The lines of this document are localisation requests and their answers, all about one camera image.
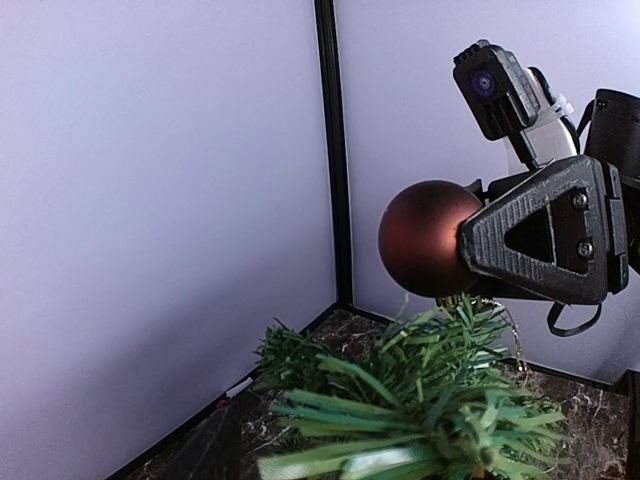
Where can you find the small green christmas tree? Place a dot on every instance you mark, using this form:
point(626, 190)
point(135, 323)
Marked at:
point(429, 401)

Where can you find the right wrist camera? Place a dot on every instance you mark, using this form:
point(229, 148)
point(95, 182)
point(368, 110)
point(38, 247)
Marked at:
point(515, 105)

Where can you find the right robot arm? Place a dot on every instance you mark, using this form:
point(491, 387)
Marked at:
point(612, 120)

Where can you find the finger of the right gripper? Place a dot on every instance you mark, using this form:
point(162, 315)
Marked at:
point(544, 239)
point(480, 187)

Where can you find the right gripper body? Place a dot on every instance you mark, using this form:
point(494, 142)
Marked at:
point(617, 257)

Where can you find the right black frame post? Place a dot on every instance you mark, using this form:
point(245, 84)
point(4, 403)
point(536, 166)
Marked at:
point(329, 61)

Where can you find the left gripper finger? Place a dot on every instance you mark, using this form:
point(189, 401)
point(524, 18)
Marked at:
point(213, 452)

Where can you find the red ball ornament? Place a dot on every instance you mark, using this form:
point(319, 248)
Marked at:
point(418, 238)

